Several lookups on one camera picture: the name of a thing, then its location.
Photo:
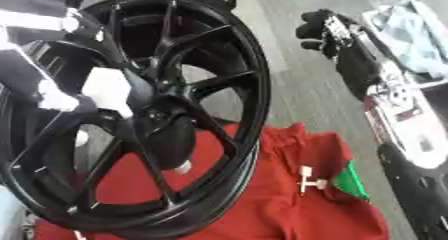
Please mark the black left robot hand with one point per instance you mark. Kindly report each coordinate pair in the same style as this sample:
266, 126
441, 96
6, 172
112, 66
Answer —
172, 140

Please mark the white pin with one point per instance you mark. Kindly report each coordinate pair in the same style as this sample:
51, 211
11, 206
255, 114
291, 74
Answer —
318, 184
304, 177

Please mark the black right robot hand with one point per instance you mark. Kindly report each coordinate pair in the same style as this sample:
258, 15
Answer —
354, 67

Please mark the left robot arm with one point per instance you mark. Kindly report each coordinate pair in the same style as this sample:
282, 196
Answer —
35, 20

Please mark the light blue cloth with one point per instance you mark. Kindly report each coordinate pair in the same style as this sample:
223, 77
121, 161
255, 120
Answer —
417, 34

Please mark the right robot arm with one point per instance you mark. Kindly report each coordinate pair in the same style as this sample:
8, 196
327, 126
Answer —
417, 140

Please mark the green cloth piece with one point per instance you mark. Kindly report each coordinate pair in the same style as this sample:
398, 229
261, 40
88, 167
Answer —
352, 182

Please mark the black spoked wheel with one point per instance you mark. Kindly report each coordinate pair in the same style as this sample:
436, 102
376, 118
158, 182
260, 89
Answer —
236, 44

